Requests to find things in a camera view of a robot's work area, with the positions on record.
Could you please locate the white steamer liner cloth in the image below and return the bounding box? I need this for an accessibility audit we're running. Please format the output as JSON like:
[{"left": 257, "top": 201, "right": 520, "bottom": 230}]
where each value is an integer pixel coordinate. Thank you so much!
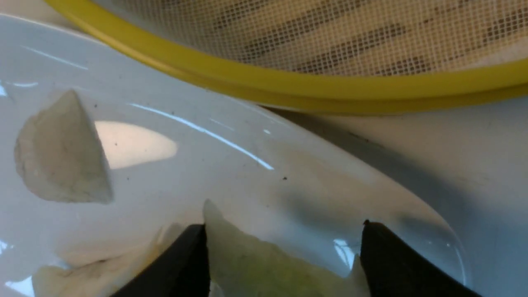
[{"left": 96, "top": 0, "right": 528, "bottom": 76}]

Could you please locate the pink dumpling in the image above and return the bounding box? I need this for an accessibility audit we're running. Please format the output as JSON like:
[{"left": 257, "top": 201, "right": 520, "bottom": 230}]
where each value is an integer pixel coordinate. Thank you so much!
[{"left": 14, "top": 90, "right": 114, "bottom": 204}]

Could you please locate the white square plate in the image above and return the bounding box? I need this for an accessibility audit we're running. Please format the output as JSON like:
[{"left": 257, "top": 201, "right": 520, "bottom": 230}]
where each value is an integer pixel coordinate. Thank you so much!
[{"left": 0, "top": 14, "right": 472, "bottom": 297}]

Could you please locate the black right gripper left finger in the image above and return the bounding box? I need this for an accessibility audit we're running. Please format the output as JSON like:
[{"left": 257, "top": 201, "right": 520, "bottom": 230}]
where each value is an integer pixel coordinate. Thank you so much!
[{"left": 113, "top": 224, "right": 211, "bottom": 297}]

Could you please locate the yellow-rimmed bamboo steamer basket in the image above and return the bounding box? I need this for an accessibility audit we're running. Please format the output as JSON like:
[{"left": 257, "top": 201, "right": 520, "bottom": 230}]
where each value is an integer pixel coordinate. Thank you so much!
[{"left": 47, "top": 0, "right": 528, "bottom": 115}]

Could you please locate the light green dumpling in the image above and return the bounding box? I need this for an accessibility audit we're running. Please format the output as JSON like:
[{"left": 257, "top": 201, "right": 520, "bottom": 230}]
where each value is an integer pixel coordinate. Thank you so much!
[{"left": 203, "top": 200, "right": 371, "bottom": 297}]

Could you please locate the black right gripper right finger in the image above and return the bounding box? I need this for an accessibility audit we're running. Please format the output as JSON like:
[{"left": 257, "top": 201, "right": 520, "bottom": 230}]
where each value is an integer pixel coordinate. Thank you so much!
[{"left": 360, "top": 220, "right": 479, "bottom": 297}]

